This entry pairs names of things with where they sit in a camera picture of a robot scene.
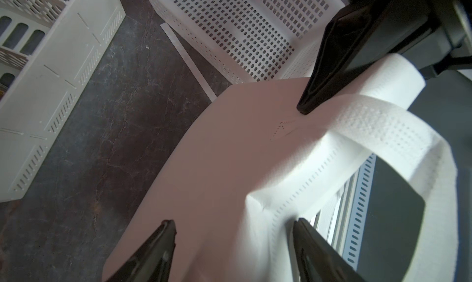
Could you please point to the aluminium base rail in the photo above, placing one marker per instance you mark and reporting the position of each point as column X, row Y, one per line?
column 332, row 221

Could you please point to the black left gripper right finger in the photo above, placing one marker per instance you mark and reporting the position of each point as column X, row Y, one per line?
column 317, row 261

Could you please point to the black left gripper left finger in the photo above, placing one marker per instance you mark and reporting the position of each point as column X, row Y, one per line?
column 153, row 260

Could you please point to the white insulated delivery bag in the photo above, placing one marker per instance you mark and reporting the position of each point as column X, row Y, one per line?
column 251, row 164

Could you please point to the white perforated file organizer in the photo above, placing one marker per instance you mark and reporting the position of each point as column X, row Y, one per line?
column 49, row 51

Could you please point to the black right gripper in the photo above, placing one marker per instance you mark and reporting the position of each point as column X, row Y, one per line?
column 433, row 35

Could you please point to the white perforated plastic basket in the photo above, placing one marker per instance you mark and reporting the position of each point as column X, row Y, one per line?
column 252, row 40

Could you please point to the white slotted cable duct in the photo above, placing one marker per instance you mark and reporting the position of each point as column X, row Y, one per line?
column 359, row 203

